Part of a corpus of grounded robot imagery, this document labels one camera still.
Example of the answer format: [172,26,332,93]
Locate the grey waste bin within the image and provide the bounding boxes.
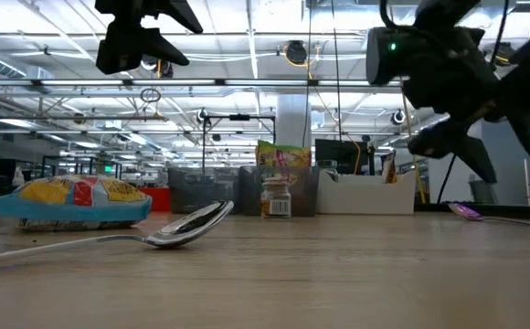
[469,179,499,205]

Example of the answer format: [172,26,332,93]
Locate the yellow cable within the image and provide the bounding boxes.
[399,89,429,206]

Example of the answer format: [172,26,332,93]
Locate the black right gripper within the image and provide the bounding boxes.
[401,27,530,197]

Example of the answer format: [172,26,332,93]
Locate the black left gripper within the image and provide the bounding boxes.
[94,0,205,77]

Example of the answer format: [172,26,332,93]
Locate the black aluminium table frame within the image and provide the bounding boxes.
[0,196,530,220]

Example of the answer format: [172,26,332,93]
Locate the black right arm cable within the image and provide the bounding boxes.
[436,154,459,205]

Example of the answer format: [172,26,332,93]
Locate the green ramen packet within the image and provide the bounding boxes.
[254,139,313,168]

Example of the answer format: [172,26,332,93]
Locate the black monitor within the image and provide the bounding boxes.
[314,138,369,175]

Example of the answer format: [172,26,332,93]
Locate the small glass spice jar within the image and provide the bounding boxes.
[260,175,292,219]

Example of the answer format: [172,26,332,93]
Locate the silver spoon orange handle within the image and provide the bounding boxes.
[0,199,236,271]

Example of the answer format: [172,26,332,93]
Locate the white plastic bin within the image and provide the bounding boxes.
[314,168,419,217]

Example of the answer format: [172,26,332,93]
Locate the blue yellow ramen packet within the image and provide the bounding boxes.
[0,173,153,231]

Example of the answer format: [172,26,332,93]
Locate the brown snack sachet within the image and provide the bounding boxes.
[379,150,399,186]

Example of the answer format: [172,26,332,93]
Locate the black camera stand frame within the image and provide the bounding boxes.
[202,112,278,173]

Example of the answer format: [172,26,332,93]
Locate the grey translucent plastic bin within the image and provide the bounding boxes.
[167,166,243,215]
[238,164,320,218]

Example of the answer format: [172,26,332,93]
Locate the white building column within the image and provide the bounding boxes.
[276,93,313,148]

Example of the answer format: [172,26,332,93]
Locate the purple spoon teal handle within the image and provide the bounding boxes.
[448,201,530,229]

